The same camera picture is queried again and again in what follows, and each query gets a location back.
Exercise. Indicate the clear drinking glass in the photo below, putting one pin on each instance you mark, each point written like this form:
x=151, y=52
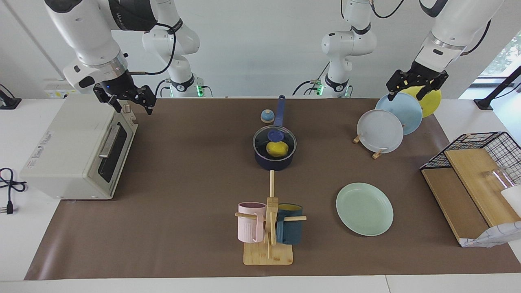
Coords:
x=502, y=179

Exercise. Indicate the light wooden board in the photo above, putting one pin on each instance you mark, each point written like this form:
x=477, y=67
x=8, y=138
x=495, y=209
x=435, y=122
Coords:
x=476, y=183

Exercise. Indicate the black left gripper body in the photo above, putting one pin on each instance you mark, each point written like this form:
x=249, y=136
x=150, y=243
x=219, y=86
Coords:
x=421, y=77

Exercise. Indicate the dark teal mug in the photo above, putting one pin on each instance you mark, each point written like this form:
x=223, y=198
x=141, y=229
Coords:
x=290, y=230

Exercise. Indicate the glass pot lid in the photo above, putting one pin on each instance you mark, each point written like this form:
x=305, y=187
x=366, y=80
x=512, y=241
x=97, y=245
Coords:
x=276, y=135

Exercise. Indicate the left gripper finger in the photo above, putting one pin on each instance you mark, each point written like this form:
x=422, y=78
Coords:
x=393, y=87
x=433, y=87

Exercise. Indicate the light blue plate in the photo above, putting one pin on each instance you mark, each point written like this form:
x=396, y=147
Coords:
x=407, y=112

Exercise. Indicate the pink ribbed mug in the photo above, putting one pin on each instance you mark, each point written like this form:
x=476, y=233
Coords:
x=249, y=224

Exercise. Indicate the white power strip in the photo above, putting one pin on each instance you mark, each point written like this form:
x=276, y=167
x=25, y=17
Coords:
x=61, y=89

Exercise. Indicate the grey plate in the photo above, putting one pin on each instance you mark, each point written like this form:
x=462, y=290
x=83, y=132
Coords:
x=380, y=131

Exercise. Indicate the yellow plate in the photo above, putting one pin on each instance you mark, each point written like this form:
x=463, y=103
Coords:
x=431, y=103

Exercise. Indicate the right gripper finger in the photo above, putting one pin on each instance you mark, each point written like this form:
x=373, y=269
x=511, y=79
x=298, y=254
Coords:
x=108, y=98
x=148, y=99

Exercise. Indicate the dark blue saucepan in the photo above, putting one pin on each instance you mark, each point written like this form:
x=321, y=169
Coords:
x=274, y=165

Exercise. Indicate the green plate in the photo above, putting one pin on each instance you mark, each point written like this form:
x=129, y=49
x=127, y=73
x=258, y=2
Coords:
x=364, y=209

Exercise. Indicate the dark wooden board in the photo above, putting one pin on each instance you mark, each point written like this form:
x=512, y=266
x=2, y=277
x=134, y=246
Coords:
x=452, y=199

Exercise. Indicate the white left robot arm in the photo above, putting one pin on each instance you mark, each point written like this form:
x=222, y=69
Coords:
x=460, y=20

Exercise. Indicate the white crumpled cloth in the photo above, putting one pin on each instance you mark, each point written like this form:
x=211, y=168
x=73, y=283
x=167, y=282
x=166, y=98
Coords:
x=496, y=236

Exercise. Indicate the wooden mug tree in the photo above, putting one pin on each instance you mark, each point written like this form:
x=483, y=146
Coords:
x=268, y=256

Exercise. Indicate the beige toaster oven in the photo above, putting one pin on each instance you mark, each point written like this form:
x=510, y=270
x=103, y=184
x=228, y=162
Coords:
x=61, y=150

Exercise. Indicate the yellow potato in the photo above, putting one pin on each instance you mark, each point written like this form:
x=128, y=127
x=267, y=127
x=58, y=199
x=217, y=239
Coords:
x=277, y=149

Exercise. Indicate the wooden plate rack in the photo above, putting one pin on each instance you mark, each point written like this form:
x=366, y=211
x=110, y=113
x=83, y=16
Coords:
x=377, y=155

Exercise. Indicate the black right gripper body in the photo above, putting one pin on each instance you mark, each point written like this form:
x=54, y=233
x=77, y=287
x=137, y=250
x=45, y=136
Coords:
x=120, y=85

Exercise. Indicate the brown table mat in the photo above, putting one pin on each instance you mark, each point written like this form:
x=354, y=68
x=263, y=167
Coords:
x=183, y=183

